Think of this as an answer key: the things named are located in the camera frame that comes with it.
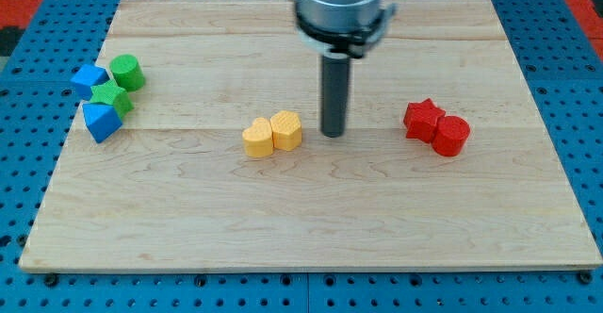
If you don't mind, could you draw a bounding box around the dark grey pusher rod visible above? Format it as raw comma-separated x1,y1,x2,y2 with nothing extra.
320,57,350,138

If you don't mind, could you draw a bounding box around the yellow hexagon block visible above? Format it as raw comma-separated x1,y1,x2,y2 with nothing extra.
270,110,302,151

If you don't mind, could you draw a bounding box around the yellow heart block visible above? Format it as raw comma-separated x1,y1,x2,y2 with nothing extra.
242,117,274,157

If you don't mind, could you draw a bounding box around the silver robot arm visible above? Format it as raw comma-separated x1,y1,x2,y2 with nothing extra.
292,0,397,138

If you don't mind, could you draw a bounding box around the red star block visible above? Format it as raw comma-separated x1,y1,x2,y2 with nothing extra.
402,98,446,143

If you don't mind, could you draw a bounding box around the red cylinder block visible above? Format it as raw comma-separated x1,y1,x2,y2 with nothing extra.
432,116,471,157

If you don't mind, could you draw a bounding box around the light wooden board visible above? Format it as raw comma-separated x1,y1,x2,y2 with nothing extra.
20,0,602,273

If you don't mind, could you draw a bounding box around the green cylinder block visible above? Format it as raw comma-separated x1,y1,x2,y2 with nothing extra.
109,54,146,92

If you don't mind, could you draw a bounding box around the green star block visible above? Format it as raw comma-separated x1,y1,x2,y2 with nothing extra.
90,79,134,119

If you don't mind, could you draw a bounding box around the blue triangle block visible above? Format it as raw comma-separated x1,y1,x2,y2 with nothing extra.
82,103,122,143

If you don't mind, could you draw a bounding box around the blue cube block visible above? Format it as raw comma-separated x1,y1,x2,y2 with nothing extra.
70,64,109,100

